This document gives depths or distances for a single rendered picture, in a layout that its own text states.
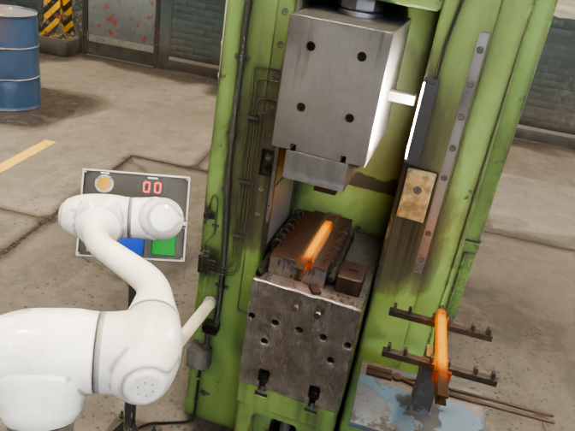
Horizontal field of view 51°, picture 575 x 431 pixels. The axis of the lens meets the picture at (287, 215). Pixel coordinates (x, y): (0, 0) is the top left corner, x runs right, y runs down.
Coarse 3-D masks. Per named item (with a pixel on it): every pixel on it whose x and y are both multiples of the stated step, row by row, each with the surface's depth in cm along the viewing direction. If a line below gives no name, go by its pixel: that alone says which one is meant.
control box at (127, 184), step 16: (96, 176) 192; (112, 176) 193; (128, 176) 194; (144, 176) 195; (160, 176) 196; (176, 176) 197; (80, 192) 191; (96, 192) 192; (112, 192) 192; (128, 192) 193; (144, 192) 194; (160, 192) 195; (176, 192) 196; (80, 240) 190; (176, 240) 195; (80, 256) 190; (144, 256) 193; (160, 256) 194; (176, 256) 195
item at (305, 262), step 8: (328, 224) 224; (320, 232) 218; (328, 232) 222; (312, 240) 211; (320, 240) 212; (312, 248) 206; (304, 256) 200; (312, 256) 201; (304, 264) 193; (296, 272) 191; (304, 272) 196
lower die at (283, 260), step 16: (304, 224) 228; (320, 224) 225; (336, 224) 230; (288, 240) 215; (304, 240) 214; (336, 240) 217; (272, 256) 203; (288, 256) 203; (320, 256) 205; (272, 272) 205; (288, 272) 203; (320, 272) 200
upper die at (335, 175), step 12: (288, 156) 187; (300, 156) 186; (312, 156) 185; (288, 168) 188; (300, 168) 187; (312, 168) 186; (324, 168) 185; (336, 168) 184; (348, 168) 185; (300, 180) 189; (312, 180) 188; (324, 180) 186; (336, 180) 185; (348, 180) 192
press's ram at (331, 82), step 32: (288, 32) 172; (320, 32) 169; (352, 32) 167; (384, 32) 164; (288, 64) 176; (320, 64) 173; (352, 64) 170; (384, 64) 168; (288, 96) 179; (320, 96) 176; (352, 96) 174; (384, 96) 182; (288, 128) 183; (320, 128) 180; (352, 128) 177; (384, 128) 209; (352, 160) 181
